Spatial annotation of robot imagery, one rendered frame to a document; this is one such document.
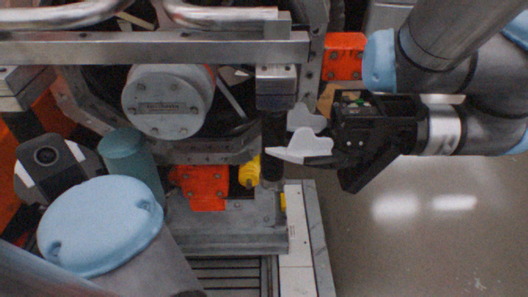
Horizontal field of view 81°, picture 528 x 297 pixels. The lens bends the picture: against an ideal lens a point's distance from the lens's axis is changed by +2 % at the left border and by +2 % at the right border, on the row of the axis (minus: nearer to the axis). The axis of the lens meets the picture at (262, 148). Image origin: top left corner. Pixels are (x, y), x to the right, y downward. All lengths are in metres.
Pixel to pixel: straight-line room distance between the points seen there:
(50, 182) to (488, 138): 0.53
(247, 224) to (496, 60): 0.86
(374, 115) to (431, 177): 1.33
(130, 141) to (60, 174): 0.26
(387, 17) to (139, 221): 0.72
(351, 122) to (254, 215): 0.76
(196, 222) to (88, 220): 0.90
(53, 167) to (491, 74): 0.49
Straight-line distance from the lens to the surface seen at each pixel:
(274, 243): 1.12
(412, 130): 0.47
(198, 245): 1.14
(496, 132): 0.50
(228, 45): 0.39
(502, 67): 0.44
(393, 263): 1.36
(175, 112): 0.51
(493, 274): 1.52
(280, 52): 0.39
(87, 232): 0.22
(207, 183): 0.82
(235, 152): 0.75
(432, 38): 0.34
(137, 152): 0.63
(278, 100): 0.39
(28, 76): 0.50
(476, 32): 0.33
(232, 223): 1.09
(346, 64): 0.63
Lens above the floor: 1.13
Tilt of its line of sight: 42 degrees down
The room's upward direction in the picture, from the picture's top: straight up
